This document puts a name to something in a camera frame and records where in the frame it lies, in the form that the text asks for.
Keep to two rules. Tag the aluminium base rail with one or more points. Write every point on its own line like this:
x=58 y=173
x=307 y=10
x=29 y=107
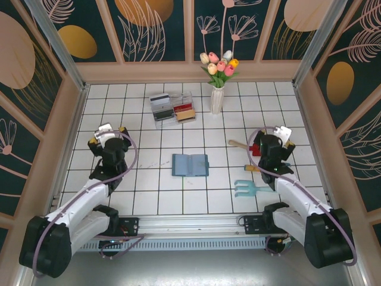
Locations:
x=190 y=222

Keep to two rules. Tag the artificial tulip bouquet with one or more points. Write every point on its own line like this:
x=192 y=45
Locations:
x=220 y=67

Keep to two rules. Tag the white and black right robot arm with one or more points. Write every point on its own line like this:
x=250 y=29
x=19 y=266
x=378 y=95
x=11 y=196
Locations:
x=300 y=193

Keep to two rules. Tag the aluminium corner post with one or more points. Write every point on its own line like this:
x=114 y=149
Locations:
x=59 y=47
x=318 y=41

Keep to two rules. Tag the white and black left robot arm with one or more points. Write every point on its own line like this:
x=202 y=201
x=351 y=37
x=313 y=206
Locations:
x=80 y=199

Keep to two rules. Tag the clear acrylic organizer box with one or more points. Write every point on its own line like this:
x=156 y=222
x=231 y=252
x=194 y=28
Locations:
x=184 y=96

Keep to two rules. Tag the gold card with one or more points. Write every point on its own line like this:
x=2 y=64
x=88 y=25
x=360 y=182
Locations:
x=186 y=115

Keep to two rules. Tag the silver magnetic stripe card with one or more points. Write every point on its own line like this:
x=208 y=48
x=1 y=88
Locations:
x=159 y=99

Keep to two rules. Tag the white ribbed vase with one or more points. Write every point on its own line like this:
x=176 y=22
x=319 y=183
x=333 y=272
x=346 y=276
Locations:
x=217 y=101

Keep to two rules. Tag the bright red credit card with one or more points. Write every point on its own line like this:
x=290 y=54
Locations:
x=183 y=107

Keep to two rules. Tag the light blue garden fork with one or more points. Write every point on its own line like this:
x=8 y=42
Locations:
x=247 y=189

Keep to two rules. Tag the teal leather card holder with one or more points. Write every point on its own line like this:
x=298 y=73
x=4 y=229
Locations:
x=181 y=165

